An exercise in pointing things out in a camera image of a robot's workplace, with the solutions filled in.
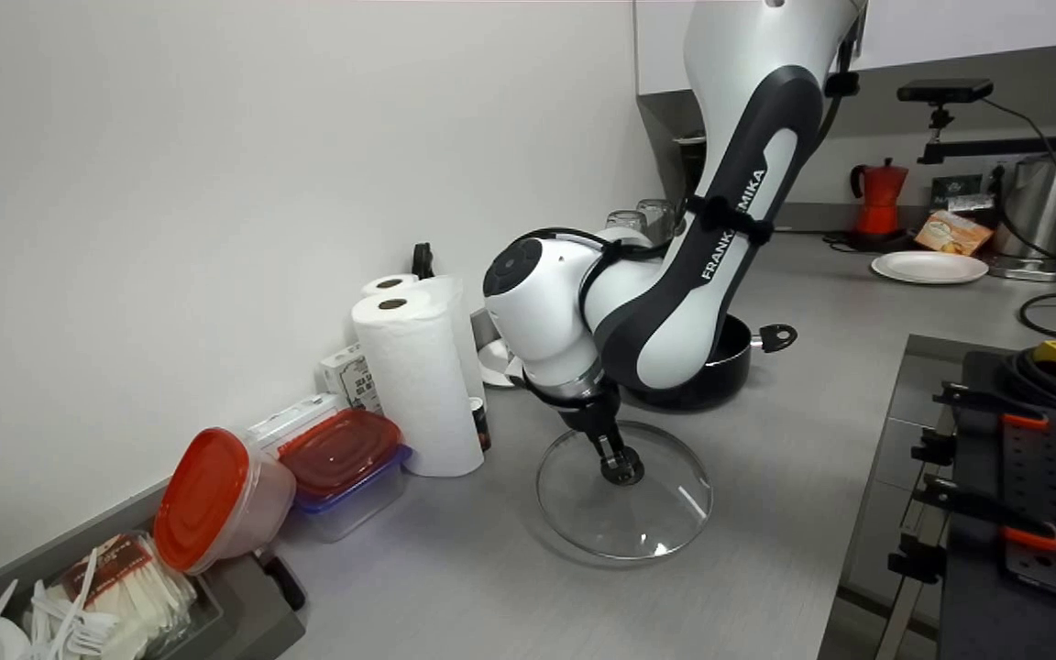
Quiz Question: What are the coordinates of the black coffee maker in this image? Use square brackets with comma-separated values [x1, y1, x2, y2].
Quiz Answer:
[671, 128, 712, 232]

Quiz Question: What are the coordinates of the red moka pot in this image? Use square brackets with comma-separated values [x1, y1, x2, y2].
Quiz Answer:
[847, 155, 909, 241]

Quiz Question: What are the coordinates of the rectangular container red lid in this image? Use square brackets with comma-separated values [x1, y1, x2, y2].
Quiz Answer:
[275, 409, 415, 546]

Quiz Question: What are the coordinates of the orange packet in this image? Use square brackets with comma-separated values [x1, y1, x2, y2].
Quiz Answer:
[912, 205, 997, 261]

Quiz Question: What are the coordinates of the white power strip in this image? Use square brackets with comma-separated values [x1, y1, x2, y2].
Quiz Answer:
[244, 393, 346, 455]

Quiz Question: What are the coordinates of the grey tray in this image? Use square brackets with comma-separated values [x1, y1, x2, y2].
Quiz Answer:
[0, 482, 310, 660]

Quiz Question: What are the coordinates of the black camera on mount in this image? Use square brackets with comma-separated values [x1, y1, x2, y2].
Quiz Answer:
[895, 76, 1056, 169]

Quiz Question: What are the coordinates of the wall socket panel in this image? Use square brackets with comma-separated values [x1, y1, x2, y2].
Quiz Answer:
[928, 172, 989, 214]

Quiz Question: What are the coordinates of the round container red lid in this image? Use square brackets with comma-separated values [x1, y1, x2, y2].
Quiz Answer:
[152, 425, 301, 581]

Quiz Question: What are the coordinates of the black clamp orange handle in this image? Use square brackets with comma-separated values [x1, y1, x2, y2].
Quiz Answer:
[932, 379, 1056, 444]
[909, 474, 1056, 558]

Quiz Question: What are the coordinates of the black cooking pot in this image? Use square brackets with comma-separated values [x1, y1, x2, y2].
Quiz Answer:
[624, 312, 801, 414]

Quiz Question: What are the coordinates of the packed white plastic cutlery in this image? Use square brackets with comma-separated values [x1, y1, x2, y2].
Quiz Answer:
[22, 532, 203, 660]

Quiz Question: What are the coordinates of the white paper towel roll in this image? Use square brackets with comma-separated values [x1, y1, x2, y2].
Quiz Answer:
[360, 272, 487, 399]
[348, 288, 494, 482]

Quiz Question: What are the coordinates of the white wall outlet box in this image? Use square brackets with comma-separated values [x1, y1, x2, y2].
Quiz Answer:
[315, 345, 382, 420]

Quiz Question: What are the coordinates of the steel kettle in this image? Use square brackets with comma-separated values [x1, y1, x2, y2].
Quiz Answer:
[995, 155, 1056, 267]

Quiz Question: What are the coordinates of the white plate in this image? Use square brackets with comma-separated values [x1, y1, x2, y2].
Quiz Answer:
[865, 246, 995, 290]

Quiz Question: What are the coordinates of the glass lid with black knob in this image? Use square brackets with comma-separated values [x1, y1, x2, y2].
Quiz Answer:
[533, 420, 714, 569]

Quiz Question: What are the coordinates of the clear drinking glass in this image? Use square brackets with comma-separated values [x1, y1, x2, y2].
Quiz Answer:
[634, 195, 684, 241]
[601, 205, 658, 246]

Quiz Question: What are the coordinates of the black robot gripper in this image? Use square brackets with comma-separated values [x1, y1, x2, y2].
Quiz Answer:
[554, 387, 649, 487]

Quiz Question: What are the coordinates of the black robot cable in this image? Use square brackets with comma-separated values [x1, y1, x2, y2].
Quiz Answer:
[821, 35, 865, 104]

